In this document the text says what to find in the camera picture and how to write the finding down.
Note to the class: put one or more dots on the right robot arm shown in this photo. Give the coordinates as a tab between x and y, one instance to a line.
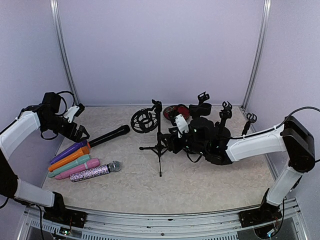
213	141

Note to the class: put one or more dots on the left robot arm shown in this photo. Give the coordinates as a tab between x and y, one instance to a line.
45	116

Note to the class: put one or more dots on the purple microphone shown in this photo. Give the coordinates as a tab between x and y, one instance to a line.
69	151

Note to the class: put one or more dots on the tall black stand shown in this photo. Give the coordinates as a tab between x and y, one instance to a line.
202	97

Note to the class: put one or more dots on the red floral round plate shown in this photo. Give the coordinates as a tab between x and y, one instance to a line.
172	111

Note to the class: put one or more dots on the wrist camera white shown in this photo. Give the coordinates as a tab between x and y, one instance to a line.
71	113
182	125

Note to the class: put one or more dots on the black microphone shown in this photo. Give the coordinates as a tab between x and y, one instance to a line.
120	131

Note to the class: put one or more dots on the glitter silver-head microphone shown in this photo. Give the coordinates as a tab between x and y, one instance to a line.
113	167

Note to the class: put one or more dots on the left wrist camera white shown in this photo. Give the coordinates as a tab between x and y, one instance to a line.
71	113

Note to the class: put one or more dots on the left aluminium corner post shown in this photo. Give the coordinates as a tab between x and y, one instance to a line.
54	5

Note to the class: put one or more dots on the pink microphone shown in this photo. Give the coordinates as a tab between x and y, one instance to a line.
92	163

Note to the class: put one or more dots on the aluminium corner post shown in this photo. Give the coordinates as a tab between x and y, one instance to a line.
54	5
267	5

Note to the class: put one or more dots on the aluminium front rail frame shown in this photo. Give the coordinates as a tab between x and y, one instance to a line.
105	225

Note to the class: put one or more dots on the teal microphone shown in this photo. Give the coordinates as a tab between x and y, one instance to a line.
70	165

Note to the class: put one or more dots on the orange microphone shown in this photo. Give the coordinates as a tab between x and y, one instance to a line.
73	156

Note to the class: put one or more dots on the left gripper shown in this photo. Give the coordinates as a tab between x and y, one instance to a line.
76	137

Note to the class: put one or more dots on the black tripod mic stand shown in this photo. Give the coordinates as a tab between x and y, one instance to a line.
147	120

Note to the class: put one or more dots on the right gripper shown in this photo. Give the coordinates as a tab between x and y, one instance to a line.
173	145

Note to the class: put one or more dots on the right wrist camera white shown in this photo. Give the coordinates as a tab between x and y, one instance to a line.
182	125

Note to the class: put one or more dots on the right aluminium corner post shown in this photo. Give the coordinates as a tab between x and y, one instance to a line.
267	5

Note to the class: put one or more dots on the black stand with phone clamp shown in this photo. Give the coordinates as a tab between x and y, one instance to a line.
203	109

